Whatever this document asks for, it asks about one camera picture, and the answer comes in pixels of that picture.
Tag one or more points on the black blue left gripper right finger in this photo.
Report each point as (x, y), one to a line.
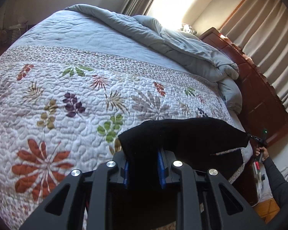
(205, 200)

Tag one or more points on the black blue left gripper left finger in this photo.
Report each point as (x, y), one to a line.
(82, 197)

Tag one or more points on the black pants with red stripe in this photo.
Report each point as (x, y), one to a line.
(203, 143)

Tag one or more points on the dark sleeved right forearm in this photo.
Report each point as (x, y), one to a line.
(277, 182)

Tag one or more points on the person's right hand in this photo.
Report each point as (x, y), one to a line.
(261, 153)

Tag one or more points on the reddish brown wooden headboard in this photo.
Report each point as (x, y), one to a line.
(261, 107)

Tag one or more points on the wooden bedside table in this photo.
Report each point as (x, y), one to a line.
(267, 210)

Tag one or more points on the beige pleated curtain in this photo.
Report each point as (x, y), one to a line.
(260, 29)

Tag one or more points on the white floral quilted bedspread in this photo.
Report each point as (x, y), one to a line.
(68, 87)

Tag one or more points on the grey rumpled duvet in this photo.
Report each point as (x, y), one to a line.
(191, 53)

